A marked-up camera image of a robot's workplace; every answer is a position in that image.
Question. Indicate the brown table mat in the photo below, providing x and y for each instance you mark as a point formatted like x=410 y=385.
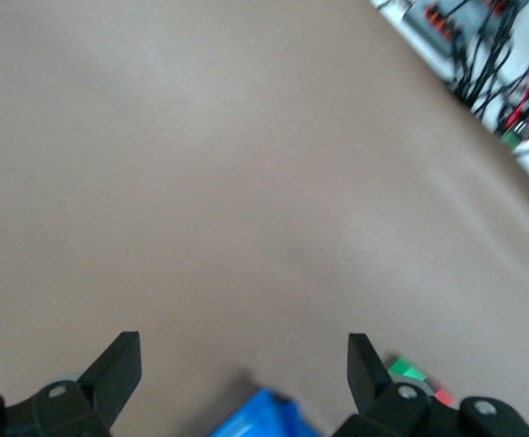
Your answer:
x=200 y=182

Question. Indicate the blue plastic storage bin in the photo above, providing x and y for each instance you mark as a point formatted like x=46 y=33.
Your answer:
x=264 y=416

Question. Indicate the grey power strip orange switches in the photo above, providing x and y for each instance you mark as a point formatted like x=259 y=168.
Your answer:
x=441 y=18

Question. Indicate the red cube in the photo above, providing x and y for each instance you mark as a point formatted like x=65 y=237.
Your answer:
x=444 y=397

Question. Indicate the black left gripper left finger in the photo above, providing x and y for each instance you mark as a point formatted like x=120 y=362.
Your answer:
x=114 y=378

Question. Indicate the green cube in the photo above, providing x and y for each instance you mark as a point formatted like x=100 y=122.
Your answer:
x=407 y=368

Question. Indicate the green terminal connector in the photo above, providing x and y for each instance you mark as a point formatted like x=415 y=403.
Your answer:
x=511 y=138

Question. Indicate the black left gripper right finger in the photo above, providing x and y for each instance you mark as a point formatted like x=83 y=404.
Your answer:
x=366 y=378

